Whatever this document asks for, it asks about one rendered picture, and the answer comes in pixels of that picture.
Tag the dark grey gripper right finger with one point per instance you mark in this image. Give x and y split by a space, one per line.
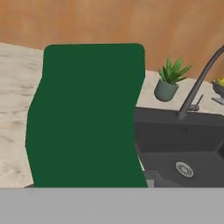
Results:
151 182

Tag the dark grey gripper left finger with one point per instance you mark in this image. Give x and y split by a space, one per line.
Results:
30 185

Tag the green sponge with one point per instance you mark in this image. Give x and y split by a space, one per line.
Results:
87 116

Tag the dark grey sink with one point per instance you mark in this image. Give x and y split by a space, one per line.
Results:
180 140

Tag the green plant in grey pot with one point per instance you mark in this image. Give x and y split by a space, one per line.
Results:
167 87

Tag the dark grey curved tap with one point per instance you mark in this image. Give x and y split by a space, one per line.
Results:
194 90

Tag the dark grey fruit bowl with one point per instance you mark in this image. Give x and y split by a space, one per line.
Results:
219 89

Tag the yellow fruit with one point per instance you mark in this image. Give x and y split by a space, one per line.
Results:
220 80

